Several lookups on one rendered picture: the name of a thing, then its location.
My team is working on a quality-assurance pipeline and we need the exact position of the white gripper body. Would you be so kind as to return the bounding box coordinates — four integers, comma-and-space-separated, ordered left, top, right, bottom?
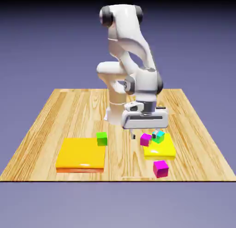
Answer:
121, 106, 169, 130

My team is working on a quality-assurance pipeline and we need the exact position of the small cyan cube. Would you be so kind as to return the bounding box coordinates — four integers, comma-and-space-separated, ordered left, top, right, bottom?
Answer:
152, 130, 165, 144

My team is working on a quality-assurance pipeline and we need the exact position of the small magenta cube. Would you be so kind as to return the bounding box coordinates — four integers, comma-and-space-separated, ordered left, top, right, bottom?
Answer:
140, 133, 153, 147
153, 160, 169, 179

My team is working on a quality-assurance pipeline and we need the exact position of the small green cube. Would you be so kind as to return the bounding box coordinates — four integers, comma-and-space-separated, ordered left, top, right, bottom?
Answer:
96, 132, 108, 147

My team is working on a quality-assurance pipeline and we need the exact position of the large yellow box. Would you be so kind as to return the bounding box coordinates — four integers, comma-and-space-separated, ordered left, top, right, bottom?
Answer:
143, 133, 177, 161

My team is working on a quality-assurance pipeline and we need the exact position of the large orange box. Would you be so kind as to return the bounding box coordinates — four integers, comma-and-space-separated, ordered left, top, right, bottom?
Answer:
55, 138, 106, 174

